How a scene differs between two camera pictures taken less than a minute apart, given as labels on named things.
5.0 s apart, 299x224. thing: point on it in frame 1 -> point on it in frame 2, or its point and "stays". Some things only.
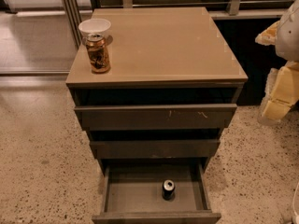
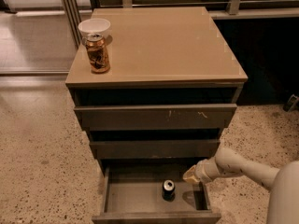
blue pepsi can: (168, 189) stays
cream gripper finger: (281, 92) -> (192, 175)
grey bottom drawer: (134, 195) stays
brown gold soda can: (97, 52) stays
